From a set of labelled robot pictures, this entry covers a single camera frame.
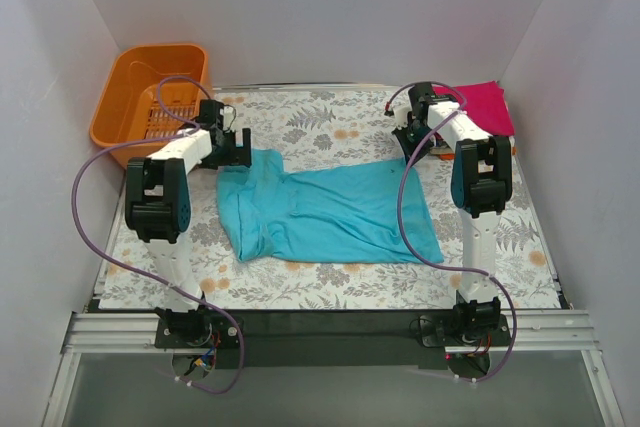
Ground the teal t-shirt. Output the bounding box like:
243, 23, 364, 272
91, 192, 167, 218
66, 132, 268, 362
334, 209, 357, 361
217, 150, 444, 263

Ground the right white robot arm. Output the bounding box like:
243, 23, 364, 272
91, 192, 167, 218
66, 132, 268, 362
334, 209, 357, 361
385, 81, 513, 346

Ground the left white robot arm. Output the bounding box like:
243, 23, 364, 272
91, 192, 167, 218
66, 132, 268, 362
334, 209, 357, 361
125, 99, 252, 348

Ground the floral table mat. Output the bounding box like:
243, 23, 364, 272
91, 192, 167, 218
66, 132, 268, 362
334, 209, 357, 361
98, 87, 562, 311

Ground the folded magenta t-shirt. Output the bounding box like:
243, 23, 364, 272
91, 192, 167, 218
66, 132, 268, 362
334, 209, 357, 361
455, 81, 515, 137

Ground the orange plastic basket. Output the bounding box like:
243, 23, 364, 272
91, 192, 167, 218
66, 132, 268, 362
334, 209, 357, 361
89, 43, 210, 167

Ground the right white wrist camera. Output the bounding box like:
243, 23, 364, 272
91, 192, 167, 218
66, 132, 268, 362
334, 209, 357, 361
384, 101, 413, 129

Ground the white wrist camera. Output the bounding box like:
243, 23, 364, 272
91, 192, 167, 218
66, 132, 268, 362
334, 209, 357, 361
221, 104, 237, 132
384, 101, 413, 129

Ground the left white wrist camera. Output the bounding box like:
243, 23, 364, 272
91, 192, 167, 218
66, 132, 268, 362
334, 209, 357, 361
221, 104, 237, 132

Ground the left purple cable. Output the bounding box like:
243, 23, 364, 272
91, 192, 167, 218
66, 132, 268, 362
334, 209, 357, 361
71, 75, 246, 394

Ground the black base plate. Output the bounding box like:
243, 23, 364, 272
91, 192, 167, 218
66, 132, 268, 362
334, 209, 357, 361
153, 308, 513, 371

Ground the aluminium frame rail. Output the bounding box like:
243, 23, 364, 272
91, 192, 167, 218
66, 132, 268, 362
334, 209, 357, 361
63, 309, 601, 353

